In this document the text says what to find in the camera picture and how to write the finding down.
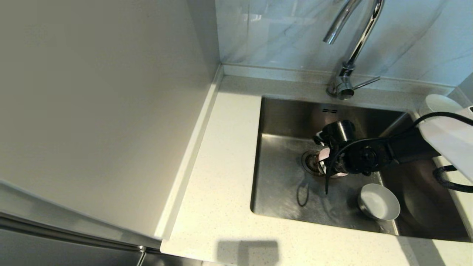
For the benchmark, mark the grey appliance door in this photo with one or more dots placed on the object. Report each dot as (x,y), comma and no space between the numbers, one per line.
(55,253)

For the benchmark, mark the chrome gooseneck faucet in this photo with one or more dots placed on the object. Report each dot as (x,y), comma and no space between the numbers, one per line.
(342,87)

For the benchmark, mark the stainless steel sink basin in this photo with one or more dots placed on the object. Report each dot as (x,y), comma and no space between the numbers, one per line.
(281,192)

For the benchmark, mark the white ceramic bowl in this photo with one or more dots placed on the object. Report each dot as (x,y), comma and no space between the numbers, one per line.
(436,103)

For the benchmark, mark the grey ceramic bowl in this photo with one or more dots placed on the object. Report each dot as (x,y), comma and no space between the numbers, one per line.
(378,203)

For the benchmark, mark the pink ceramic bowl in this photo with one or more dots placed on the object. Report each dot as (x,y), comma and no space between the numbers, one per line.
(323,155)

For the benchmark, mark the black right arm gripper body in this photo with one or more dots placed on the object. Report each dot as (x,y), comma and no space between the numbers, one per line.
(364,159)

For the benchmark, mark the grey tall cabinet side panel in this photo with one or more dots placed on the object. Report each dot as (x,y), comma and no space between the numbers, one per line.
(92,111)

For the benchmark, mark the chrome door trim strip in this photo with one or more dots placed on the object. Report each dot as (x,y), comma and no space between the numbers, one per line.
(74,236)

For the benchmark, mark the round metal drain strainer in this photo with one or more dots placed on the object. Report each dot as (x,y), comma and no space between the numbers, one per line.
(309,162)

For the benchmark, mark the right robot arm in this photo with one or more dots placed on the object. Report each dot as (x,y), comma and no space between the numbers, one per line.
(447,140)

